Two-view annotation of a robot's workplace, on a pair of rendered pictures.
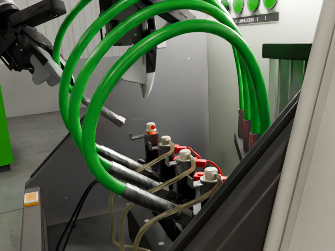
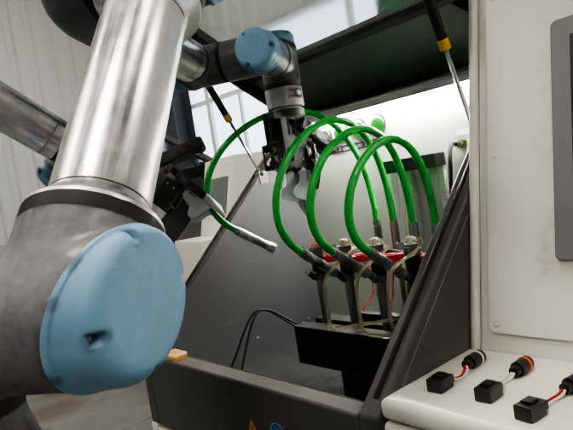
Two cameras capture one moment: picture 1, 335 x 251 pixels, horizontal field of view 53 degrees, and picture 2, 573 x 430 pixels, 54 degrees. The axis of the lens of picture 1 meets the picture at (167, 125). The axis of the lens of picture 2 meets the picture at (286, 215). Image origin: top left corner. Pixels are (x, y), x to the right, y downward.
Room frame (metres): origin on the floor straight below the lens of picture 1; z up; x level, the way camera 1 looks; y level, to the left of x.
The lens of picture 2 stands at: (-0.43, 0.48, 1.27)
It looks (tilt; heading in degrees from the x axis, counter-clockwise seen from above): 3 degrees down; 340
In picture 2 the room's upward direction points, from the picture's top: 9 degrees counter-clockwise
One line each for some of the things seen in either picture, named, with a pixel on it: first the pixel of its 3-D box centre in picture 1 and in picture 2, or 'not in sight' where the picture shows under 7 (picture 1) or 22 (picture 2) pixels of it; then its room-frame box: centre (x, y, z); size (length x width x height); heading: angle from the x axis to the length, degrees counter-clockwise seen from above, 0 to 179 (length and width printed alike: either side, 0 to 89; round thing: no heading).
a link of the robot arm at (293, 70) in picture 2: not in sight; (278, 61); (0.61, 0.05, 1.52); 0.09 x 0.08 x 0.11; 143
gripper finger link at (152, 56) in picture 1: (147, 46); (309, 168); (0.60, 0.03, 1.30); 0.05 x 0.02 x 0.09; 20
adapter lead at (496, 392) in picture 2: not in sight; (506, 377); (0.12, 0.01, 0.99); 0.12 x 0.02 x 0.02; 111
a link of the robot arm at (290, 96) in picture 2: not in sight; (286, 100); (0.61, 0.05, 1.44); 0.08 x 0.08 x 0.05
